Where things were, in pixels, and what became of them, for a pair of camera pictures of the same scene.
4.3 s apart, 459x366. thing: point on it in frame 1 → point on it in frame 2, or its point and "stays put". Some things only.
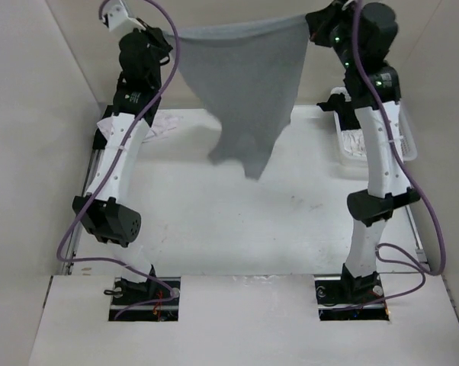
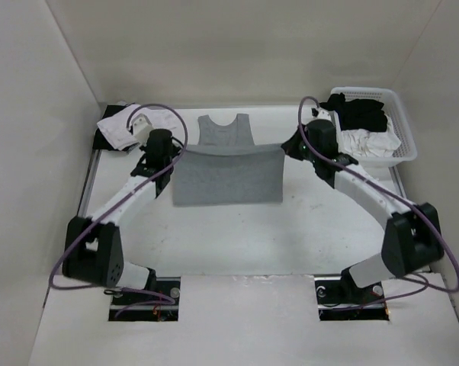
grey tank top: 251,71 → 226,166
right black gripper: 321,20 → 290,146
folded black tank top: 99,141 stays put
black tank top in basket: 345,110 stays put
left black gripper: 156,35 → 175,150
